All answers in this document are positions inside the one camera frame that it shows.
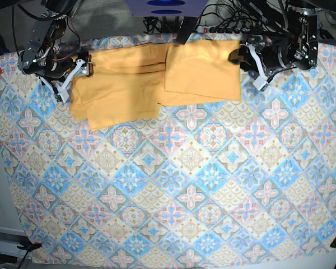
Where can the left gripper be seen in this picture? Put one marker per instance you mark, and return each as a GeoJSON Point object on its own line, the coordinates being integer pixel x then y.
{"type": "Point", "coordinates": [274, 57]}

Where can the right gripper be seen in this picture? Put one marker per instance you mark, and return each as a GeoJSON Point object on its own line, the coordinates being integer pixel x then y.
{"type": "Point", "coordinates": [57, 70]}

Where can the yellow T-shirt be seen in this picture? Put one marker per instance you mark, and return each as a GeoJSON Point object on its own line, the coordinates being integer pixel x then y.
{"type": "Point", "coordinates": [134, 83]}

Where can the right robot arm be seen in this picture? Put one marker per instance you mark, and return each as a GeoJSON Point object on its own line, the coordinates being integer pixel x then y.
{"type": "Point", "coordinates": [40, 56]}

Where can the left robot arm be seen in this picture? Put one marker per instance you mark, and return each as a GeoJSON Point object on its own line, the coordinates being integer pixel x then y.
{"type": "Point", "coordinates": [283, 38]}

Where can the white power strip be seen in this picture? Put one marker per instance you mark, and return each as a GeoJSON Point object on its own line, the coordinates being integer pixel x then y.
{"type": "Point", "coordinates": [206, 29]}

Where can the black clamp top centre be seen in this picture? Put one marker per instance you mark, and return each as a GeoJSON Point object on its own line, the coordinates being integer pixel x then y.
{"type": "Point", "coordinates": [186, 28]}

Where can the patterned blue tablecloth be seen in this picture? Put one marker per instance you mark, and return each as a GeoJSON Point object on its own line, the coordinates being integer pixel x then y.
{"type": "Point", "coordinates": [202, 185]}

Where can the orange black clamp bottom left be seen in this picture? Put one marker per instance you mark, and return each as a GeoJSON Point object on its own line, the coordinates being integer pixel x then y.
{"type": "Point", "coordinates": [27, 247]}

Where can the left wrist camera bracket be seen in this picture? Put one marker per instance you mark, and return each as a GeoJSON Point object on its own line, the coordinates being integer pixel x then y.
{"type": "Point", "coordinates": [261, 81]}

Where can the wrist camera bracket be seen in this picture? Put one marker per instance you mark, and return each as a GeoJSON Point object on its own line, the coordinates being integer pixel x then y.
{"type": "Point", "coordinates": [261, 81]}
{"type": "Point", "coordinates": [60, 93]}

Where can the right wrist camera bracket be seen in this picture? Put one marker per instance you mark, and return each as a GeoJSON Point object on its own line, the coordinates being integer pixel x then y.
{"type": "Point", "coordinates": [60, 93]}

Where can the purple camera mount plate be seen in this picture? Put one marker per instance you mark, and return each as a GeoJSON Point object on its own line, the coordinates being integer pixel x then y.
{"type": "Point", "coordinates": [145, 8]}

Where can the white rail bottom left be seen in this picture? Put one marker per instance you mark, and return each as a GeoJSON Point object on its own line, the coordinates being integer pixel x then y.
{"type": "Point", "coordinates": [10, 239]}

